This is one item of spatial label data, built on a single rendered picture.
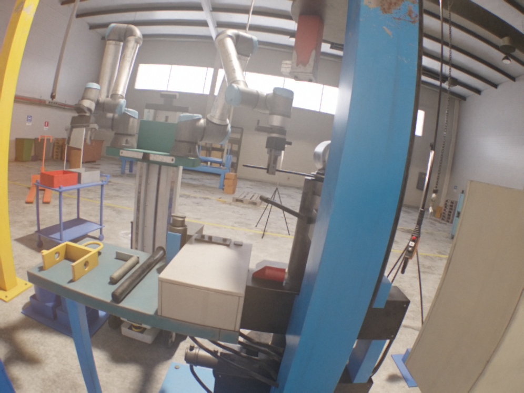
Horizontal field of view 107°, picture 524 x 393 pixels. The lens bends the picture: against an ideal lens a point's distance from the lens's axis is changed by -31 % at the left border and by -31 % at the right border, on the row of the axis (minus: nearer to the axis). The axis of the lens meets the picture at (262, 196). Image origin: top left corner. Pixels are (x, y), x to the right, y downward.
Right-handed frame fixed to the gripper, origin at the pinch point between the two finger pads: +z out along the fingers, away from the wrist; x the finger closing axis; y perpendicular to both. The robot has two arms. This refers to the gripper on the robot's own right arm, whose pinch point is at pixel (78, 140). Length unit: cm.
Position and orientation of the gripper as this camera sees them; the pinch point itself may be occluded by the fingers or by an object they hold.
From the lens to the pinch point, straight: 153.7
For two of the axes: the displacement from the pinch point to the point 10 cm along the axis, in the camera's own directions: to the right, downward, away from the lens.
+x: -9.9, -0.3, -1.0
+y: -1.0, 2.3, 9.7
